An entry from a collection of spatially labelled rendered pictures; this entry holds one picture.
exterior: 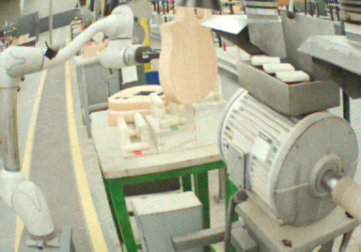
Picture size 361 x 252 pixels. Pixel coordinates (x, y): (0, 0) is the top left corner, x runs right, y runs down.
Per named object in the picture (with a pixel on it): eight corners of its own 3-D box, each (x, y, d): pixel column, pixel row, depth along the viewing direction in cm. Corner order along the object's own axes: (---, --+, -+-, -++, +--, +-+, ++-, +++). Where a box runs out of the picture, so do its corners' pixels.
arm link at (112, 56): (120, 68, 195) (122, 38, 194) (95, 70, 203) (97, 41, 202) (136, 68, 204) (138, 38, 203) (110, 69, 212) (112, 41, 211)
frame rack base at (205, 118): (231, 141, 210) (228, 102, 205) (196, 148, 207) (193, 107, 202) (212, 124, 236) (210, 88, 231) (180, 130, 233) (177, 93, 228)
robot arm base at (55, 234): (24, 250, 157) (21, 240, 156) (30, 228, 178) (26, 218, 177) (59, 252, 159) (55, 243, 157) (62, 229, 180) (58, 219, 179)
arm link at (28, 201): (37, 239, 158) (21, 195, 152) (19, 225, 170) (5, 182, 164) (61, 229, 169) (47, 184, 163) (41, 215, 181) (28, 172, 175)
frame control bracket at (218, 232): (244, 235, 114) (245, 225, 113) (176, 252, 110) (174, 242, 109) (240, 230, 118) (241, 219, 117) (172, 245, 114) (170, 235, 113)
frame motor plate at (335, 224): (359, 226, 87) (362, 213, 86) (281, 262, 82) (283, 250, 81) (305, 181, 121) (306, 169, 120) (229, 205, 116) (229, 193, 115)
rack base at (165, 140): (197, 148, 207) (196, 126, 205) (158, 154, 204) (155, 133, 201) (181, 129, 233) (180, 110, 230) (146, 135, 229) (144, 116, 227)
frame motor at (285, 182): (356, 210, 91) (368, 109, 83) (266, 249, 85) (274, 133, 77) (295, 162, 129) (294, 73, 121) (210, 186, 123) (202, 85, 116)
